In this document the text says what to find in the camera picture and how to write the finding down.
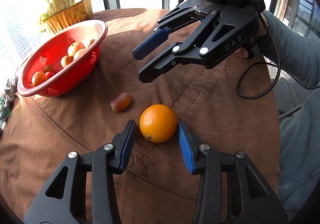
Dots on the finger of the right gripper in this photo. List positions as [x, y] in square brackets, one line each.
[178, 18]
[194, 50]

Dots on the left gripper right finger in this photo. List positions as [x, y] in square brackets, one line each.
[250, 197]

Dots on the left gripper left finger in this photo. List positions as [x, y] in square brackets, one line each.
[63, 197]

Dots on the large smooth orange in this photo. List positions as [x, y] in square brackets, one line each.
[158, 123]

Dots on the purple red grape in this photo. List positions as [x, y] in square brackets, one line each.
[121, 102]

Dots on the orange mandarin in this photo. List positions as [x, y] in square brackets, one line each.
[75, 47]
[38, 78]
[66, 60]

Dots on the red tomato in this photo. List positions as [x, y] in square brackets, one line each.
[49, 74]
[49, 68]

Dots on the grey sleeved right forearm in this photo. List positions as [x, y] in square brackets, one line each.
[298, 55]

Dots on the right hand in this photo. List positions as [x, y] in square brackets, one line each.
[247, 50]

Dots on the yellow metal basin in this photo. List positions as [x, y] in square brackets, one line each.
[79, 12]

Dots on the red plastic colander bowl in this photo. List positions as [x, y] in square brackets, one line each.
[53, 50]

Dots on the clear plastic bag with greens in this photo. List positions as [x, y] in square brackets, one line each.
[7, 100]

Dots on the green napa cabbage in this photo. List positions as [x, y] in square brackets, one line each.
[53, 7]

